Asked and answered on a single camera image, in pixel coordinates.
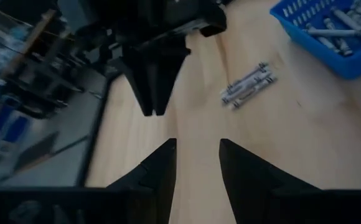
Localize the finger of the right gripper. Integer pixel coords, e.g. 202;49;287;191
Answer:
122;45;156;118
154;42;191;117

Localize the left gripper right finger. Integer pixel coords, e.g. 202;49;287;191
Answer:
219;138;361;224

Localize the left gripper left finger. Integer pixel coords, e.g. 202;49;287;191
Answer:
0;138;178;224

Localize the white crayon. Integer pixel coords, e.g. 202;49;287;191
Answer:
221;73;276;105
225;62;269;93
220;67;273;99
232;77;278;110

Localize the blue slotted plastic basket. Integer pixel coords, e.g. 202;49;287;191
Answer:
269;0;361;80

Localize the black aluminium table frame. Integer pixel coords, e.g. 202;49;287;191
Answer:
76;73;116;188

